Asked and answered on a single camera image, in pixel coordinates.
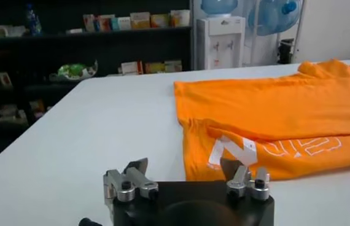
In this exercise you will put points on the white jug rack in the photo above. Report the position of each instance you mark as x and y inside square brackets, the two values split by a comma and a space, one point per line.
[297, 30]

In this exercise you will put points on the blue water jug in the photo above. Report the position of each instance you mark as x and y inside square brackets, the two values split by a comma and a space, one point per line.
[219, 6]
[273, 18]

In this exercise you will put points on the white green medicine box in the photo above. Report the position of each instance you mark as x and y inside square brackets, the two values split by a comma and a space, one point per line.
[173, 66]

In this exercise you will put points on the green snack bag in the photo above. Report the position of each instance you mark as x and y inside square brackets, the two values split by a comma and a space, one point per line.
[73, 70]

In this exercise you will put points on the white orange medicine box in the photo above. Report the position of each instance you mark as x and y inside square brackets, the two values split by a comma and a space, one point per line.
[160, 21]

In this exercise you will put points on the orange t-shirt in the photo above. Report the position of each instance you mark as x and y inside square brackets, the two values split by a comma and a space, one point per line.
[270, 104]

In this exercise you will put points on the white paper cup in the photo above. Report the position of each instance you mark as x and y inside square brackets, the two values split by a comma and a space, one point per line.
[183, 18]

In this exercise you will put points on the white red tall box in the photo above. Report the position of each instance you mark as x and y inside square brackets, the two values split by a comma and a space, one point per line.
[89, 23]

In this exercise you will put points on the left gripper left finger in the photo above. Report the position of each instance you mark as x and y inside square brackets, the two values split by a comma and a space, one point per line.
[132, 184]

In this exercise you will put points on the cream orange medicine box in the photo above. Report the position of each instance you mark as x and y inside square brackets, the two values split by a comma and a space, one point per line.
[172, 18]

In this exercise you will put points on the white teal medicine box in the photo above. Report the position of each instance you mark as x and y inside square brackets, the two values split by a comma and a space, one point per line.
[124, 23]

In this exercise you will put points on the blue drink bottle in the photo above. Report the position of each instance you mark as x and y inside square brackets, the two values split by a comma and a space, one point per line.
[33, 21]

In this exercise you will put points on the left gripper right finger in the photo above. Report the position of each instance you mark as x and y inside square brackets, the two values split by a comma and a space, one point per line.
[242, 181]

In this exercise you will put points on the yellow green medicine box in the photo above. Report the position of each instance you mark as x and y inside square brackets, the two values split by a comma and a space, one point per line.
[154, 67]

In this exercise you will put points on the orange yellow medicine box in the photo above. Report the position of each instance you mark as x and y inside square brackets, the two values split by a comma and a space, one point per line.
[140, 21]

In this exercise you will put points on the red white medicine box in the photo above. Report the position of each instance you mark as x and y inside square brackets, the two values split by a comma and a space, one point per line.
[106, 23]

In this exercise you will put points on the black shelving unit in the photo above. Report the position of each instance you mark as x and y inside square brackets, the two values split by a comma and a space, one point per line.
[70, 49]

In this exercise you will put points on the white red striped box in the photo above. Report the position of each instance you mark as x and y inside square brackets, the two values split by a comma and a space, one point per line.
[130, 67]

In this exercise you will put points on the white water dispenser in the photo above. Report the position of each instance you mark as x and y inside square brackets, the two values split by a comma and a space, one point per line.
[221, 46]

